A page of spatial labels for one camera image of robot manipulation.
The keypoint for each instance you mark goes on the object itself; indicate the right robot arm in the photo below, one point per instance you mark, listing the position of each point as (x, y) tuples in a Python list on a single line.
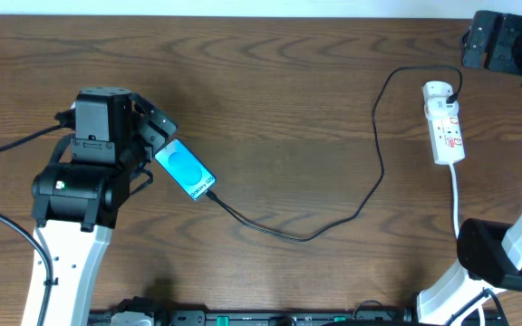
[(489, 254)]

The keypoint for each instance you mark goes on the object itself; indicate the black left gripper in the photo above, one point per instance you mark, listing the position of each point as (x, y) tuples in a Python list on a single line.
[(150, 131)]

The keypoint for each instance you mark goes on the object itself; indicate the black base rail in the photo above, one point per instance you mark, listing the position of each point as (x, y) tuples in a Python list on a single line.
[(368, 317)]

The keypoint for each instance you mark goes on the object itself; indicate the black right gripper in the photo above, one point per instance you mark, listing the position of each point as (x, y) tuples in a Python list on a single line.
[(504, 55)]

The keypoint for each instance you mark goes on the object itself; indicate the white USB charger adapter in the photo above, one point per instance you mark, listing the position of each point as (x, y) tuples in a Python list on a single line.
[(432, 89)]

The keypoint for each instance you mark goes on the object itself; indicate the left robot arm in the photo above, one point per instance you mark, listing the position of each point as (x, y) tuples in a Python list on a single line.
[(78, 195)]

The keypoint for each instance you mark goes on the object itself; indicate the white power strip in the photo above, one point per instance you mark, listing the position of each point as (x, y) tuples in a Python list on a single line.
[(445, 134)]

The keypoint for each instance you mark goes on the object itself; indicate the teal screen smartphone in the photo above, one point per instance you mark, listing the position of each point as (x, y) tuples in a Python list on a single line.
[(186, 169)]

